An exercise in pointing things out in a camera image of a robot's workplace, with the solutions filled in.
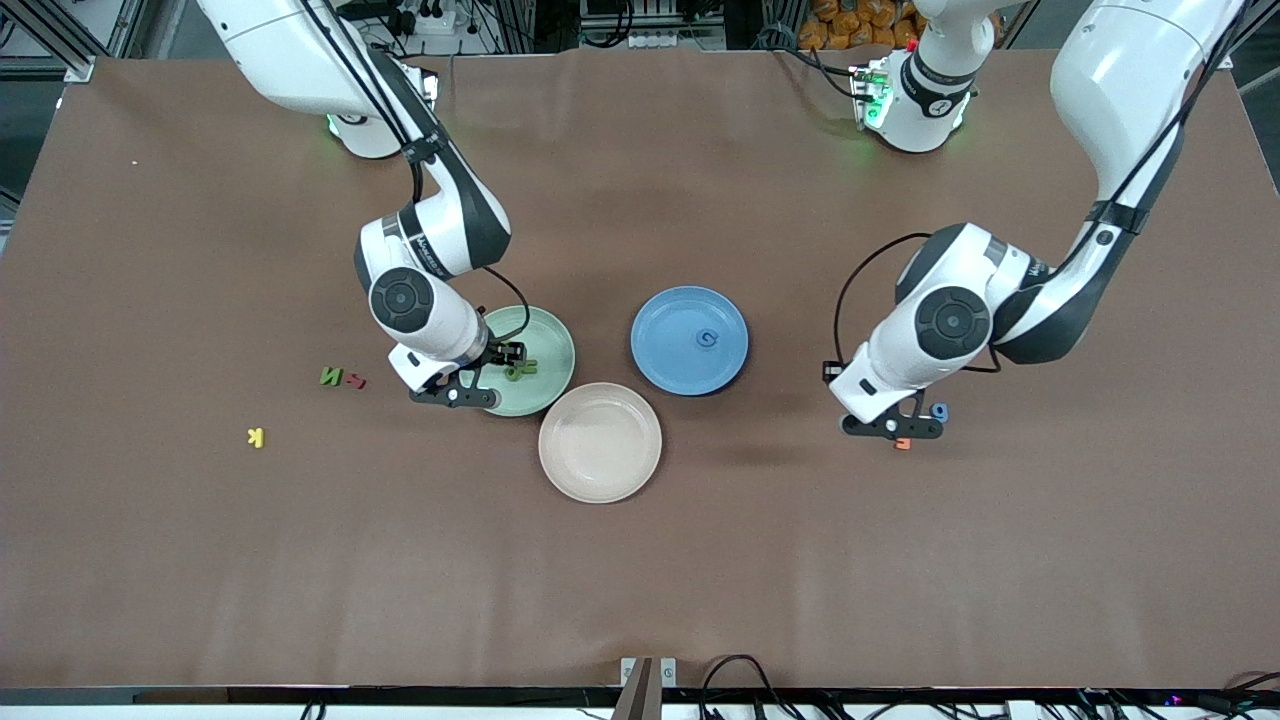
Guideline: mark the green foam letter P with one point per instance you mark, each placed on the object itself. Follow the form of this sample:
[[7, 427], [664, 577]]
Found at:
[[512, 375]]

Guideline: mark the green foam letter N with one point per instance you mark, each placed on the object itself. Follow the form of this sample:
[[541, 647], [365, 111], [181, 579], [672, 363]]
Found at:
[[330, 377]]

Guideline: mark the blue foam letter G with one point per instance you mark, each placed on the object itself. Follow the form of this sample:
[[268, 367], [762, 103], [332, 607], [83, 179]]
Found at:
[[700, 339]]

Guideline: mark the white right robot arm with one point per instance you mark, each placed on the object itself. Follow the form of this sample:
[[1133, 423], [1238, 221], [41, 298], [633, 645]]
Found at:
[[290, 50]]

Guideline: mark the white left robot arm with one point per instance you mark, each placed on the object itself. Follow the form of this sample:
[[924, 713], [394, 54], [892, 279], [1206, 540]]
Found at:
[[1120, 80]]

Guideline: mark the green plate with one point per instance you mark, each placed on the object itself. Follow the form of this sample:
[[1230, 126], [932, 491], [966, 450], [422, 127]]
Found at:
[[550, 335]]

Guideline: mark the beige plate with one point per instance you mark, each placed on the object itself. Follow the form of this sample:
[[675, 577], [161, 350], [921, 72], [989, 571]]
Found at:
[[600, 443]]

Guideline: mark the blue plate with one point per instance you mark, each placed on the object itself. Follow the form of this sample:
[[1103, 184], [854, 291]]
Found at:
[[670, 360]]

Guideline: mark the small white power strip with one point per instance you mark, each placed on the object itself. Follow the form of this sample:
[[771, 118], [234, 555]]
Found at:
[[650, 40]]

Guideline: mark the pile of orange objects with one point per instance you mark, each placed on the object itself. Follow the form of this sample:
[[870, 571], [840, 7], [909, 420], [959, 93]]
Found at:
[[850, 25]]

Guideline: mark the white power strip with plugs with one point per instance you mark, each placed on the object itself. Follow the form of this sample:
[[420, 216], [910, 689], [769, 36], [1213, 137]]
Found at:
[[420, 15]]

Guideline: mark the grey metal table bracket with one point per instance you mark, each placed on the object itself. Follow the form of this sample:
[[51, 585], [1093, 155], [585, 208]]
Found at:
[[668, 672]]

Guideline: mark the grey camera post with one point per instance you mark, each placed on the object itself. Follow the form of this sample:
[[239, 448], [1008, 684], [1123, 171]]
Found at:
[[635, 700]]

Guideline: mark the aluminium frame profile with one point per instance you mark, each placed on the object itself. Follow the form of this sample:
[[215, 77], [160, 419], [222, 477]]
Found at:
[[80, 70]]

